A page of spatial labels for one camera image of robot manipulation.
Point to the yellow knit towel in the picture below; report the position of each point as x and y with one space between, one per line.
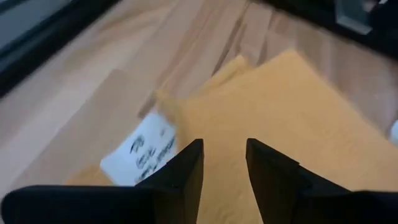
280 124

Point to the white handwritten paper label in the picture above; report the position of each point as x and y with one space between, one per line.
146 149

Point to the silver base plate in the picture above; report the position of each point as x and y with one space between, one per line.
354 15

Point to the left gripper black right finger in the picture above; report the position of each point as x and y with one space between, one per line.
295 199

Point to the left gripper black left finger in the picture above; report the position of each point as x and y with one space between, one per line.
155 202

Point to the white towel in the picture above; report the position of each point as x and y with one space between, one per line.
395 133

